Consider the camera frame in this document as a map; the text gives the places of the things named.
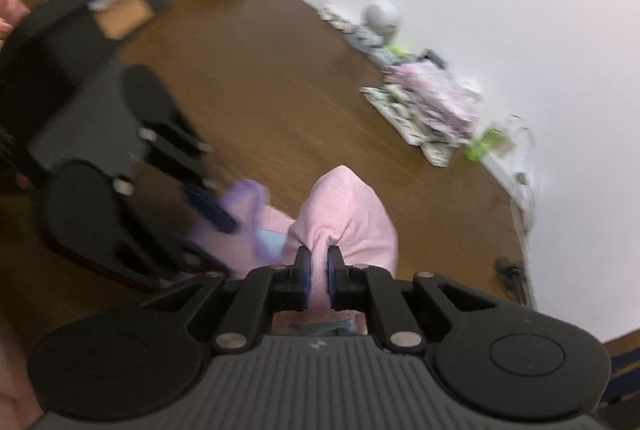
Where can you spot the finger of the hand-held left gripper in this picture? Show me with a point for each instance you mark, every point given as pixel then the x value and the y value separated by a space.
pixel 212 210
pixel 165 250

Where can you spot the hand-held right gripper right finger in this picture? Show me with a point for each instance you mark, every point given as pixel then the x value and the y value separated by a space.
pixel 332 277

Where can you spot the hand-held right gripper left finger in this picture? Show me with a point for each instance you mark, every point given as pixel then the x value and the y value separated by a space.
pixel 303 277

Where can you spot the pink garment with purple trim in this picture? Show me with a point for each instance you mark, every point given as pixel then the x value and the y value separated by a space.
pixel 345 210

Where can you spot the person's left hand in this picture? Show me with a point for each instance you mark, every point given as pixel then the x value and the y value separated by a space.
pixel 11 8

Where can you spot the small dark object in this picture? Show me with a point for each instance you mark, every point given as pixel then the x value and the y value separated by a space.
pixel 510 271

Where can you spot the black white patterned cloth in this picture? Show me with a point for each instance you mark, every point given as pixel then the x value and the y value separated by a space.
pixel 400 113

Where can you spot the green packet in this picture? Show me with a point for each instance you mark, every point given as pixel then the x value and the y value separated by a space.
pixel 484 144

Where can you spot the pink floral folded cloth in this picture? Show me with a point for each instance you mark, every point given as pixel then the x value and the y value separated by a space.
pixel 435 95

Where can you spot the clear bag with green item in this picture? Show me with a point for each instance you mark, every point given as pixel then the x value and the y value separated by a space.
pixel 522 190

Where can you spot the small patterned packets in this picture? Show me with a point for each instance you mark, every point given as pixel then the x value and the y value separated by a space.
pixel 350 28

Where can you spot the grey ball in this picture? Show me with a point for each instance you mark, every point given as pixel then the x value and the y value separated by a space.
pixel 382 19

